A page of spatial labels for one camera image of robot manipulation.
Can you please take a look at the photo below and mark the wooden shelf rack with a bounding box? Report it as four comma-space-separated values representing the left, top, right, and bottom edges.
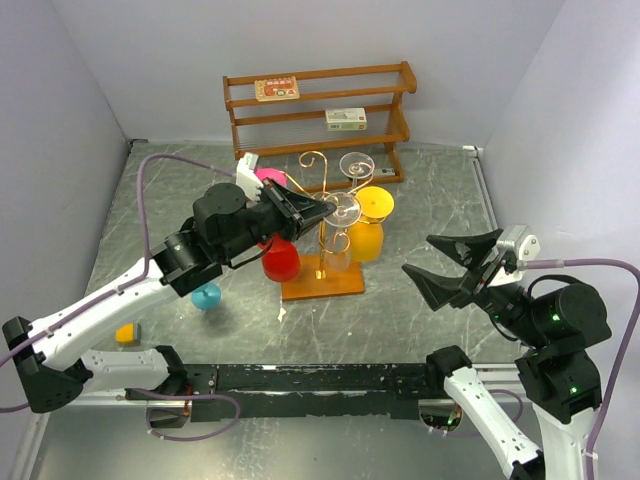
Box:
222, 60, 418, 184

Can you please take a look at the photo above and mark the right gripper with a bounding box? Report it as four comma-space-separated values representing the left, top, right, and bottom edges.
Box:
402, 226, 550, 347

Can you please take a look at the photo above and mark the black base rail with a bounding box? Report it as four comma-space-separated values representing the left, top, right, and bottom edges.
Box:
124, 362, 483, 424

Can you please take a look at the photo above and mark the gold wine glass rack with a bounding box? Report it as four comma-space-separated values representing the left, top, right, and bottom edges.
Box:
281, 165, 373, 302

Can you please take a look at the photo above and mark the purple cable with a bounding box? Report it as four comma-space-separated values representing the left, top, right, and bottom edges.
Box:
517, 257, 640, 480
0, 153, 241, 414

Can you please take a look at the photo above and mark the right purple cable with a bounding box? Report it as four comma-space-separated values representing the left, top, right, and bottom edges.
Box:
517, 257, 640, 480

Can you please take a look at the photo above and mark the frosted clear tall glass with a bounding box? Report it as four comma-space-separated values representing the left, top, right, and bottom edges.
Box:
339, 152, 375, 192

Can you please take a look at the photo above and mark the green white small box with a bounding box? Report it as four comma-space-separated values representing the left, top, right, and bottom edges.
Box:
325, 107, 368, 131

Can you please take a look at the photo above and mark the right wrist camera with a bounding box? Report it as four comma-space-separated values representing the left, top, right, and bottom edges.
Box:
496, 224, 541, 274

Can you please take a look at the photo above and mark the blue wine glass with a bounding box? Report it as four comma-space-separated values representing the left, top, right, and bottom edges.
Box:
191, 282, 222, 311

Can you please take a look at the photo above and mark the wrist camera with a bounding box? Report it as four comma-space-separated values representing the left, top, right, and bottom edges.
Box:
496, 224, 541, 274
235, 152, 263, 202

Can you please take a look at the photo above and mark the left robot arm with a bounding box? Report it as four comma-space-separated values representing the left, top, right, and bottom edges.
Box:
2, 181, 336, 413

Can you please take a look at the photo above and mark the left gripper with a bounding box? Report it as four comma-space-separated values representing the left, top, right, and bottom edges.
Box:
219, 176, 337, 261

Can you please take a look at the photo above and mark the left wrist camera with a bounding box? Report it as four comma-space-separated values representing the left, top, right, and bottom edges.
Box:
235, 152, 263, 202

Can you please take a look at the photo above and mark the yellow wine glass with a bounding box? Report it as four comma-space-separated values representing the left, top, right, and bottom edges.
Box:
347, 186, 395, 263

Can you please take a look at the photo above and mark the yellow grey sponge block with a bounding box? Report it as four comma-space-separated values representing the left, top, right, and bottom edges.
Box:
114, 323, 141, 346

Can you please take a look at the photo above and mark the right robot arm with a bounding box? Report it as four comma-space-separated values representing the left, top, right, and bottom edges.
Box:
402, 225, 611, 479

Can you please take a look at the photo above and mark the red wine glass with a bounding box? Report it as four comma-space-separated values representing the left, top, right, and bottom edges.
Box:
259, 235, 301, 283

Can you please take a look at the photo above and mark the clear wine glass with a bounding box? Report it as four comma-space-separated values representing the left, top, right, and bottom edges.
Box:
320, 192, 361, 272

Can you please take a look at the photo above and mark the pink wine glass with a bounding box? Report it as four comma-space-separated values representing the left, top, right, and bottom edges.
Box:
254, 168, 287, 190

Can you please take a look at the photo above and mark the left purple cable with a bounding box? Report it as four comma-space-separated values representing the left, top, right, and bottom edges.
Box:
0, 153, 241, 414

